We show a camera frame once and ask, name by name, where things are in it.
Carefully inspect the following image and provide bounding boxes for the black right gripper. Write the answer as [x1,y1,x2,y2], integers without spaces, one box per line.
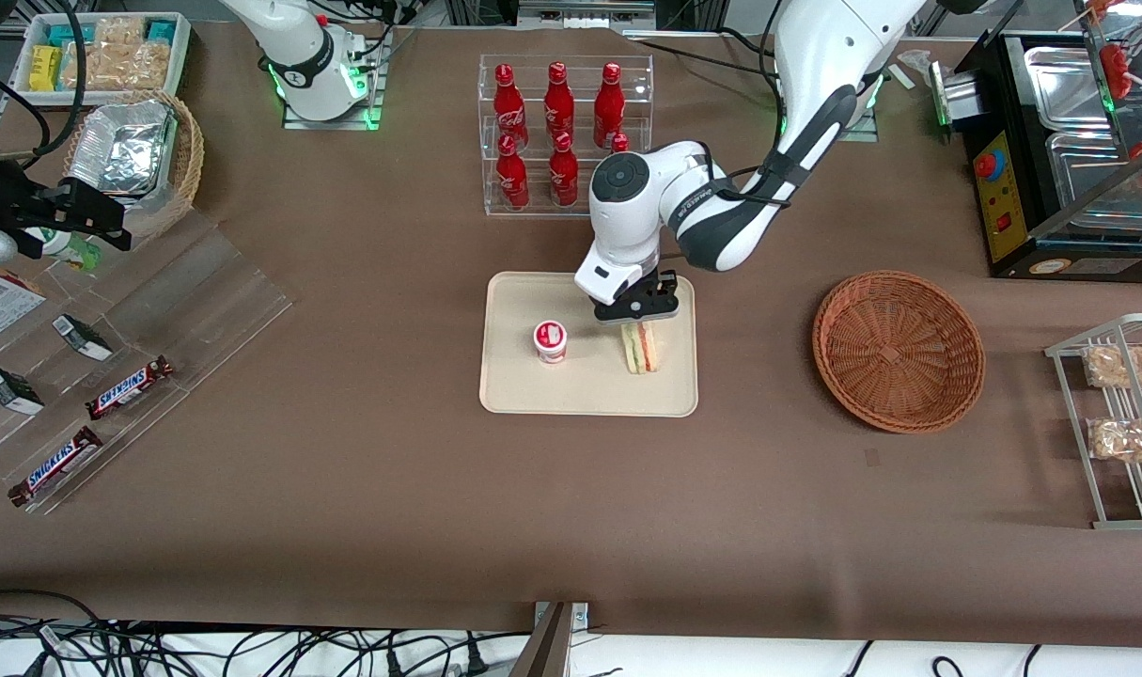
[0,132,133,259]

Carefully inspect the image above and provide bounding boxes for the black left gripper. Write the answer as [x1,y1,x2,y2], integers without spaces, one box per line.
[593,279,681,330]

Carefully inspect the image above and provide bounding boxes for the triangular sandwich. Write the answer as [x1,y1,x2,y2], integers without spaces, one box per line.
[621,320,659,375]

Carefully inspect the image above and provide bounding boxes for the beige plastic tray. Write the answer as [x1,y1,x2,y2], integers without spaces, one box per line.
[478,272,699,417]

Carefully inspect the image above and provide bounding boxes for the tan wicker basket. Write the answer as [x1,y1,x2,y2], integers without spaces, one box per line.
[63,89,205,241]

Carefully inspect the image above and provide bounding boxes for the round brown wicker basket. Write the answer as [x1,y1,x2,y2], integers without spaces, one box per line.
[811,271,987,434]

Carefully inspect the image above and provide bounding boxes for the white green drink bottle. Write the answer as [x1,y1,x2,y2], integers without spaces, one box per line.
[25,228,103,274]

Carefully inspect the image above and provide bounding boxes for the silver foil pouch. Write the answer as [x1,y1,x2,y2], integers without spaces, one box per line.
[68,102,177,197]

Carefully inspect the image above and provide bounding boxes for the red white yogurt cup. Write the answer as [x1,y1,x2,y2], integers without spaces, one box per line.
[533,321,569,365]

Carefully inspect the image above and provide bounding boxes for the small black white box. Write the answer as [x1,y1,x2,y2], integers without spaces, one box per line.
[0,367,45,416]
[52,314,114,362]

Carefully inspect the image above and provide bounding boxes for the clear acrylic display stand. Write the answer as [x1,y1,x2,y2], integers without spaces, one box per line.
[0,207,294,516]

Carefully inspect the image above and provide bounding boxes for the clear acrylic bottle rack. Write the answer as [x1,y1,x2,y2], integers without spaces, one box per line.
[477,54,654,219]

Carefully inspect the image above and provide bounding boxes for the clear cracker bag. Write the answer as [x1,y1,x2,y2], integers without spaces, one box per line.
[91,17,149,48]
[63,42,172,92]

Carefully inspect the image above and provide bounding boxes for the brown snickers bar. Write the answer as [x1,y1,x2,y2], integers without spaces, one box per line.
[8,426,103,509]
[85,355,175,421]

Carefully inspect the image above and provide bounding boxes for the white plastic bin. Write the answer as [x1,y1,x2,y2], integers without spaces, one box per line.
[13,11,193,104]

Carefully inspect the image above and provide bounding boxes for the brown paper table cover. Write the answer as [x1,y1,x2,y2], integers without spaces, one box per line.
[0,19,1142,638]

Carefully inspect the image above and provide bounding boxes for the small clear plastic wrapper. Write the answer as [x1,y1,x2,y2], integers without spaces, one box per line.
[895,47,938,90]

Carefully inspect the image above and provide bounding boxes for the black food warmer machine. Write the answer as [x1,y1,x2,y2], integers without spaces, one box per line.
[928,0,1142,281]

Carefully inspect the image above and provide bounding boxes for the clear bag of snacks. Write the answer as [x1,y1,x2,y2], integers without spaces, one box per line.
[1087,417,1142,464]
[1083,345,1142,390]

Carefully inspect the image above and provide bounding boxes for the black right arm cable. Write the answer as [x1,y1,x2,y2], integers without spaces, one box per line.
[0,0,88,172]

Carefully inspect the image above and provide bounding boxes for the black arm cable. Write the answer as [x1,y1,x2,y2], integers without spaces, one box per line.
[0,0,88,172]
[716,0,805,210]

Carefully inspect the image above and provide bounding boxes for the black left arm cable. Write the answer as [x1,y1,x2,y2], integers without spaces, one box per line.
[716,0,805,210]

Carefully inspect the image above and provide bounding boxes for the black table cable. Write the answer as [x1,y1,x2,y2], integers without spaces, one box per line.
[622,26,783,81]

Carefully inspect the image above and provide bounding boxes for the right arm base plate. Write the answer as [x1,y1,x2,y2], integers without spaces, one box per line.
[282,28,383,131]

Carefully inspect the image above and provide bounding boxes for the silver metal bracket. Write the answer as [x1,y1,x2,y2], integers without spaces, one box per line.
[535,602,590,633]

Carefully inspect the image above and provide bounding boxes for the dark metal post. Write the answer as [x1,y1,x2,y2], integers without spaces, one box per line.
[511,602,573,677]

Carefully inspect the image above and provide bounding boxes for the silver wire rack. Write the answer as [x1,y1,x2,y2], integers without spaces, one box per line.
[1045,313,1142,530]

